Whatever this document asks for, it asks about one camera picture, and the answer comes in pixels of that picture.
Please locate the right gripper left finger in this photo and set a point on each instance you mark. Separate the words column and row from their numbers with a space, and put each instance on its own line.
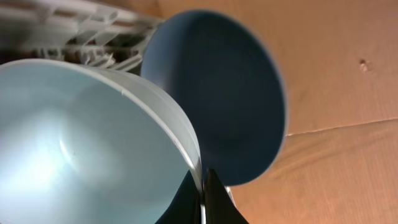
column 185, row 206

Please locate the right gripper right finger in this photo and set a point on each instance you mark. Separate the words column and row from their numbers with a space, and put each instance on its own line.
column 219, row 208

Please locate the grey plastic dishwasher rack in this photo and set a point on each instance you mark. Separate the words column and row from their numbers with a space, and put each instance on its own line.
column 90, row 33

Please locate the light blue bowl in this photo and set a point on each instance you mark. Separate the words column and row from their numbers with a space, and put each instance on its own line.
column 90, row 145

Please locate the dark blue plate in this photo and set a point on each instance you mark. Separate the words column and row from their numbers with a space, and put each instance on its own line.
column 229, row 87

